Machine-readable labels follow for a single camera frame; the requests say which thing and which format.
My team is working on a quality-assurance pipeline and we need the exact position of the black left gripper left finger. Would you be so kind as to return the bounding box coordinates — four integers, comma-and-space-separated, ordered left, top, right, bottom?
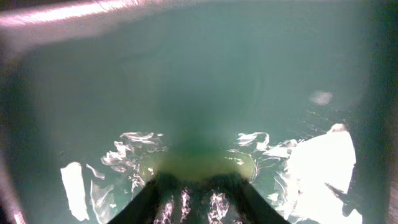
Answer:
108, 174, 174, 224

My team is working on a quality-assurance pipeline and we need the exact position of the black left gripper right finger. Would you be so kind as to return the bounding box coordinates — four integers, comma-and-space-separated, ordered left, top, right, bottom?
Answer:
214, 174, 289, 224

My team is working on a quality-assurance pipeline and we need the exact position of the yellow green scrub sponge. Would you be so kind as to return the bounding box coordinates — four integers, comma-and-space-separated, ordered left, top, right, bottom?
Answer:
144, 132, 255, 181

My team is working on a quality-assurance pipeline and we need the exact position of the dark green water tray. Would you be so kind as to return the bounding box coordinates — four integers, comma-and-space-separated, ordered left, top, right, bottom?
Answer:
1, 1, 397, 223

